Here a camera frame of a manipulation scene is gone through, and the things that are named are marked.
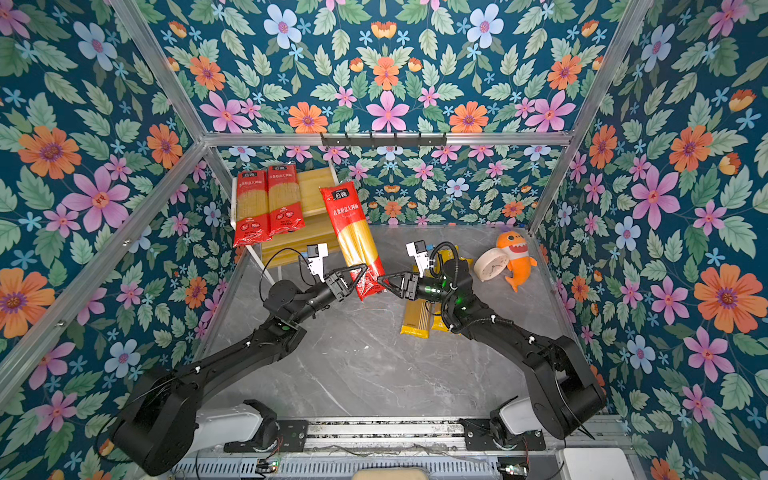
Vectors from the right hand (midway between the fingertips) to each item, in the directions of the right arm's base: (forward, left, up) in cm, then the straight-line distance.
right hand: (383, 280), depth 72 cm
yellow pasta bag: (+3, -9, -25) cm, 27 cm away
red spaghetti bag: (+11, +32, +9) cm, 35 cm away
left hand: (0, +3, +7) cm, 7 cm away
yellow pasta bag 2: (+6, -15, +2) cm, 17 cm away
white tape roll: (+18, -33, -16) cm, 41 cm away
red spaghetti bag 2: (+21, +27, +9) cm, 35 cm away
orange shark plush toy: (+27, -45, -19) cm, 56 cm away
